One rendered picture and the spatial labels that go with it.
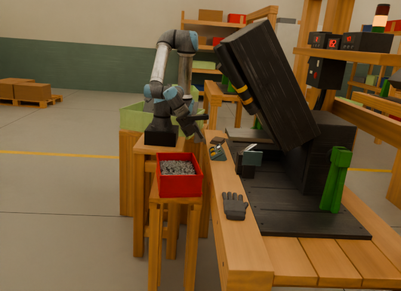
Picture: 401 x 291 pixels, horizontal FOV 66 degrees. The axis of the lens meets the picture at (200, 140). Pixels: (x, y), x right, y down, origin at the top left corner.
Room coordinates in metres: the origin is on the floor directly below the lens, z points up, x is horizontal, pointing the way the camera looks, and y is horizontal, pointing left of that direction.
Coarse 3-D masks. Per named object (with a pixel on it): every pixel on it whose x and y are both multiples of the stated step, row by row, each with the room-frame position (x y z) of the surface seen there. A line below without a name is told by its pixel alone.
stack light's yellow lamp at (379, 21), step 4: (376, 16) 1.41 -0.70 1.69; (380, 16) 1.40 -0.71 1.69; (384, 16) 1.39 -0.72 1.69; (376, 20) 1.40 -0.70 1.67; (380, 20) 1.39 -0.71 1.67; (384, 20) 1.39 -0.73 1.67; (372, 24) 1.42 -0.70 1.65; (376, 24) 1.40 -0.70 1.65; (380, 24) 1.39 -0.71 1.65; (384, 24) 1.39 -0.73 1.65
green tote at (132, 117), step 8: (136, 104) 2.71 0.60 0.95; (120, 112) 2.46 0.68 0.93; (128, 112) 2.44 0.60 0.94; (136, 112) 2.41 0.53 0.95; (144, 112) 2.39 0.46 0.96; (200, 112) 2.56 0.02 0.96; (120, 120) 2.46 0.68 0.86; (128, 120) 2.44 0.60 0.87; (136, 120) 2.42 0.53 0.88; (144, 120) 2.40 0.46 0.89; (176, 120) 2.32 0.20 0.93; (200, 120) 2.59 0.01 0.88; (128, 128) 2.44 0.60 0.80; (136, 128) 2.41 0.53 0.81; (144, 128) 2.40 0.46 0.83; (200, 128) 2.61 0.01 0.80; (184, 136) 2.30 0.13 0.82; (192, 136) 2.39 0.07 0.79
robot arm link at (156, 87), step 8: (168, 32) 1.94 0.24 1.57; (160, 40) 1.92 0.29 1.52; (168, 40) 1.92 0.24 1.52; (160, 48) 1.89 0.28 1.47; (168, 48) 1.91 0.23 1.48; (160, 56) 1.85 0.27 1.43; (168, 56) 1.90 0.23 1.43; (160, 64) 1.81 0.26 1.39; (152, 72) 1.79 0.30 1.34; (160, 72) 1.77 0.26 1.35; (152, 80) 1.74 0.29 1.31; (160, 80) 1.75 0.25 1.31; (144, 88) 1.70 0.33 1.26; (152, 88) 1.70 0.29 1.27; (160, 88) 1.70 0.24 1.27; (144, 96) 1.71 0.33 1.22; (152, 96) 1.69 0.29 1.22; (160, 96) 1.69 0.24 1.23
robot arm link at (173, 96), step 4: (168, 88) 1.64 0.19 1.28; (172, 88) 1.60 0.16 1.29; (164, 92) 1.59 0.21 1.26; (168, 92) 1.58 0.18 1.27; (172, 92) 1.59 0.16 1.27; (176, 92) 1.60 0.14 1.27; (180, 92) 1.66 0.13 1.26; (164, 96) 1.60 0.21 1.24; (168, 96) 1.58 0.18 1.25; (172, 96) 1.58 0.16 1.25; (176, 96) 1.59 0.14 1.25; (180, 96) 1.62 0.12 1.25; (168, 100) 1.59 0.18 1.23; (172, 100) 1.58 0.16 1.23; (176, 100) 1.58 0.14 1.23; (180, 100) 1.60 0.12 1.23; (172, 104) 1.59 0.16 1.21; (176, 104) 1.58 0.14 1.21; (180, 104) 1.59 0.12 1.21; (172, 108) 1.60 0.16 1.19; (176, 108) 1.58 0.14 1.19
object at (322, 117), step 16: (320, 112) 1.51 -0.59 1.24; (320, 128) 1.26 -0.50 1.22; (336, 128) 1.27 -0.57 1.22; (352, 128) 1.27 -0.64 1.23; (304, 144) 1.33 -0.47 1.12; (320, 144) 1.26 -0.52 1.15; (336, 144) 1.27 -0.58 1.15; (352, 144) 1.27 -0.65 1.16; (288, 160) 1.50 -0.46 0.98; (304, 160) 1.30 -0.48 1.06; (320, 160) 1.26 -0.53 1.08; (304, 176) 1.28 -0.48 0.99; (320, 176) 1.26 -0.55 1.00; (304, 192) 1.26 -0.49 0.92; (320, 192) 1.27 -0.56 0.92
